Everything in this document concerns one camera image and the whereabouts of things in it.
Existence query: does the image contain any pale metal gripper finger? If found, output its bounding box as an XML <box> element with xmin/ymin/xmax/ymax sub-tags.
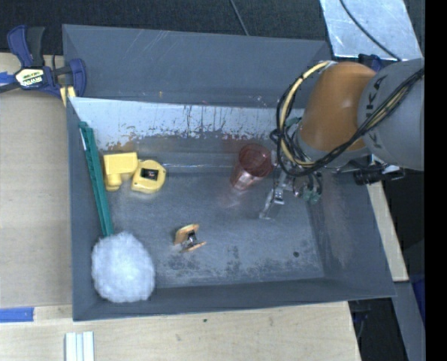
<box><xmin>270</xmin><ymin>188</ymin><xmax>287</xmax><ymax>220</ymax></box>
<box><xmin>258</xmin><ymin>190</ymin><xmax>277</xmax><ymax>220</ymax></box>

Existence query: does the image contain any clear pink plastic cup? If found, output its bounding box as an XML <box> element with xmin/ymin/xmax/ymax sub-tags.
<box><xmin>229</xmin><ymin>143</ymin><xmax>275</xmax><ymax>192</ymax></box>

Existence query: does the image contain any grey metal bin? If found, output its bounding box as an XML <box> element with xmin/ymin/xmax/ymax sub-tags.
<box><xmin>61</xmin><ymin>23</ymin><xmax>397</xmax><ymax>322</ymax></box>

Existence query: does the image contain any small orange wooden clamp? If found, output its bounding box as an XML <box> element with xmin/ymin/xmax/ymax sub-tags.
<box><xmin>173</xmin><ymin>223</ymin><xmax>208</xmax><ymax>254</ymax></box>

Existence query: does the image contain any yellow round-cornered case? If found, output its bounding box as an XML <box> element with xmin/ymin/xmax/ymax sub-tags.
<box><xmin>130</xmin><ymin>159</ymin><xmax>168</xmax><ymax>195</ymax></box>

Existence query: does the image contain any yellow plastic block toy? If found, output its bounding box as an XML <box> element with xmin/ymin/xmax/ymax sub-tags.
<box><xmin>102</xmin><ymin>151</ymin><xmax>139</xmax><ymax>193</ymax></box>

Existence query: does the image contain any white fluffy ball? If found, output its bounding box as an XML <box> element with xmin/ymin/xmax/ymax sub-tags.
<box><xmin>91</xmin><ymin>231</ymin><xmax>157</xmax><ymax>304</ymax></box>

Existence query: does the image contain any dark green flat block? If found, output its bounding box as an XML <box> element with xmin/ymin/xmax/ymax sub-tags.
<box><xmin>77</xmin><ymin>121</ymin><xmax>115</xmax><ymax>238</ymax></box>

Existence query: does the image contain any black cylinder on white bracket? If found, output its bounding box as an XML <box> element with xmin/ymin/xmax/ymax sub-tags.
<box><xmin>352</xmin><ymin>158</ymin><xmax>407</xmax><ymax>187</ymax></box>

